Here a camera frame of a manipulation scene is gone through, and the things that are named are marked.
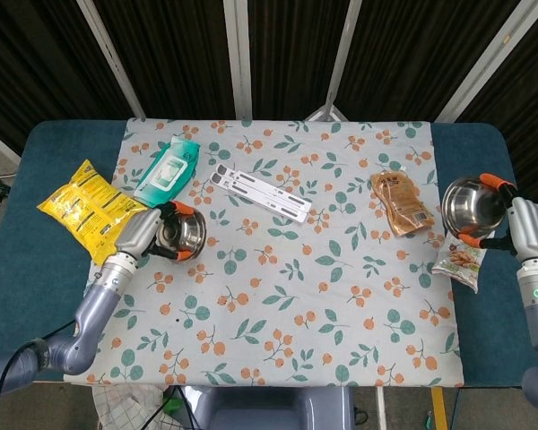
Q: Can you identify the teal table mat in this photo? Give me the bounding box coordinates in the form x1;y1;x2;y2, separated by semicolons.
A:
0;118;538;389

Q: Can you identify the white folding laptop stand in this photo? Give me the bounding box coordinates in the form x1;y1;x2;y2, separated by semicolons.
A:
209;163;313;225

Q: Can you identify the steel bowl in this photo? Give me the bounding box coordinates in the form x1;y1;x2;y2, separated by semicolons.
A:
441;176;508;241
154;208;207;263

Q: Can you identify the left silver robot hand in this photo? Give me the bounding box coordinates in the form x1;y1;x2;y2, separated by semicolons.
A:
115;201;196;263

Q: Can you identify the white nut snack packet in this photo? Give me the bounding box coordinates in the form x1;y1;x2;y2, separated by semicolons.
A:
431;232;488;295

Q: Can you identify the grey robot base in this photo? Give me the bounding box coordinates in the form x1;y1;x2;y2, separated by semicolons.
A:
181;385;358;430

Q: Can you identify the brown spout pouch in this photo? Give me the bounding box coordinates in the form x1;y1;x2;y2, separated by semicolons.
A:
369;170;435;237

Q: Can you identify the white frame post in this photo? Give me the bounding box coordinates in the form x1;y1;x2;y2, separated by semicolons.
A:
434;0;538;123
75;0;145;119
325;0;364;108
223;0;254;120

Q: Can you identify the yellow floor tape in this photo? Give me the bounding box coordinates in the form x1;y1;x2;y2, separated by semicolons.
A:
431;387;449;430

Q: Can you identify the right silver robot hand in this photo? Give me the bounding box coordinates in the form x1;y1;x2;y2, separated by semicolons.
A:
459;173;538;263

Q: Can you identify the green wet wipes pack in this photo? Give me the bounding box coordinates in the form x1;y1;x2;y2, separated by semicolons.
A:
133;135;202;212

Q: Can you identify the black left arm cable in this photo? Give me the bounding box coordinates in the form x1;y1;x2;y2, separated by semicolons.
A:
0;320;80;430

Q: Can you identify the white tripod stand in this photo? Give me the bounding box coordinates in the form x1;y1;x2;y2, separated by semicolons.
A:
304;91;353;123

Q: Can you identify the yellow snack bag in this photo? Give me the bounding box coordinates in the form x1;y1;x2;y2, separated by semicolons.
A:
36;159;152;268

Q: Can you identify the floral tablecloth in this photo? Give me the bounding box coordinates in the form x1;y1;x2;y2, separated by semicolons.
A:
64;116;465;389

